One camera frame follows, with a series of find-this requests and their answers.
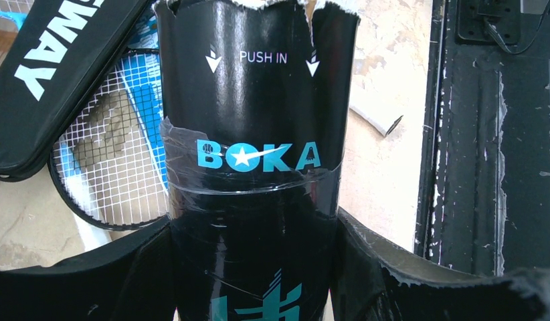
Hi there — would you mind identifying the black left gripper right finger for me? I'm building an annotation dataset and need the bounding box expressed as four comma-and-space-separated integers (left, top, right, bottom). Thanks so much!
330, 209, 550, 320

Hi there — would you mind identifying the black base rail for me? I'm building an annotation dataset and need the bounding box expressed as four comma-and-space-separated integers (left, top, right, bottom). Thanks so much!
413, 1, 550, 276

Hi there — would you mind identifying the light blue badminton racket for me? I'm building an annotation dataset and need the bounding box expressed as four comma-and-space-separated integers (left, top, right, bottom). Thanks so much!
0, 0, 33, 31

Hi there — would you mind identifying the black shuttlecock tube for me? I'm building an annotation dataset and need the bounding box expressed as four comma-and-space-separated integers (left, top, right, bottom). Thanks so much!
153, 1, 360, 320

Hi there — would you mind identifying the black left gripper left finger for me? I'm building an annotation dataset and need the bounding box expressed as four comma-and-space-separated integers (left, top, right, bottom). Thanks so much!
0, 218, 175, 320

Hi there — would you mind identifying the black Crossway racket bag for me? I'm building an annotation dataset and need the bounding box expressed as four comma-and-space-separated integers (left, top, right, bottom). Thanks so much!
0, 1, 149, 182

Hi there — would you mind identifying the blue racket bag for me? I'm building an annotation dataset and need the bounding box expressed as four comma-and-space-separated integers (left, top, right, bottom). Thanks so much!
48, 9, 168, 195

